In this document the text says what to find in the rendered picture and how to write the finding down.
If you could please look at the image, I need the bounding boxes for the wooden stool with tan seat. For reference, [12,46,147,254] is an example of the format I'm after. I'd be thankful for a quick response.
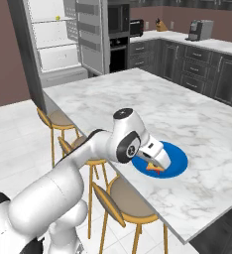
[57,134,110,240]
[91,174,171,254]
[36,106,81,169]

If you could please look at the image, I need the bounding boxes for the blue round plate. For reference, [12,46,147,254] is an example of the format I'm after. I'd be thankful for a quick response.
[131,140,189,180]

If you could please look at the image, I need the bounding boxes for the dark grey wall cupboards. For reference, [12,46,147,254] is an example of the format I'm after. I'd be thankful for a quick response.
[129,0,232,13]

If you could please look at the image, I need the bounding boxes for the open grey fridge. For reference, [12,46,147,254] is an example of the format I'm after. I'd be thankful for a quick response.
[7,0,111,115]

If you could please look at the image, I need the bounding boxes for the grey coffee machine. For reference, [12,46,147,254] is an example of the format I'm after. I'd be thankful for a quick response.
[184,19,215,43]

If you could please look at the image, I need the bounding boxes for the dark grey base cupboards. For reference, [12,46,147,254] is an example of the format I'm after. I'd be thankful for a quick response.
[127,37,232,111]

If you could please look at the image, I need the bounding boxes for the black built-in microwave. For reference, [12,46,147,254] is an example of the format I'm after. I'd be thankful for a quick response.
[107,2,131,35]

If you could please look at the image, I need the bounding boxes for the white fridge drawer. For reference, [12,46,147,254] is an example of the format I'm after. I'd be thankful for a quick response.
[40,64,89,89]

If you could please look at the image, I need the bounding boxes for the orange cheese wedge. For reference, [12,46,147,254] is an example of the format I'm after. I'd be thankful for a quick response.
[145,161,166,175]

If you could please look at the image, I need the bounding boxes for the black toaster oven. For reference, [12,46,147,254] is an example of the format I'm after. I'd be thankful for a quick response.
[129,18,145,38]

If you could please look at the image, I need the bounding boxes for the brown knife block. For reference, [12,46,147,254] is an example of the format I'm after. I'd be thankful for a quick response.
[155,17,169,33]

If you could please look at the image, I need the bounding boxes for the marble dining counter island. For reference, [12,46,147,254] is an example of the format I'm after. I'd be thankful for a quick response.
[42,66,232,254]

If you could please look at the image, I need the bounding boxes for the dark grey fridge door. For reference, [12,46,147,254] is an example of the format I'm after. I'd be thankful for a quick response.
[7,0,51,115]

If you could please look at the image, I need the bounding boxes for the black built-in oven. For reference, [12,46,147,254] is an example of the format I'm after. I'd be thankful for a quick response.
[108,35,130,73]

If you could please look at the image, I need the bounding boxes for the grey fridge door with shelves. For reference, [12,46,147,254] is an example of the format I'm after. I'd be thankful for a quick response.
[74,0,111,76]

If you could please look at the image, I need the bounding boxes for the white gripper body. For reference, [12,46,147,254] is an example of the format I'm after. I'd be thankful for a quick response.
[147,145,173,173]

